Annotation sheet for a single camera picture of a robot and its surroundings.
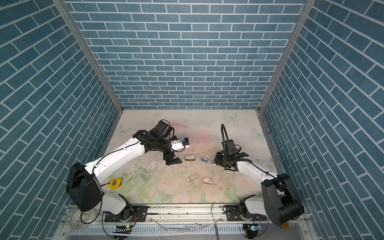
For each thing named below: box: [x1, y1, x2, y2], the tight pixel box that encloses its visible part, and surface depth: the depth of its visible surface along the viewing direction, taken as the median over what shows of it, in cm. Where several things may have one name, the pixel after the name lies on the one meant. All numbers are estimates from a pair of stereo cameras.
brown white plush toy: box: [281, 222, 290, 230], surface depth 71 cm
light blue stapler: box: [200, 157, 217, 166], surface depth 93 cm
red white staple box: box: [202, 176, 214, 185], surface depth 86 cm
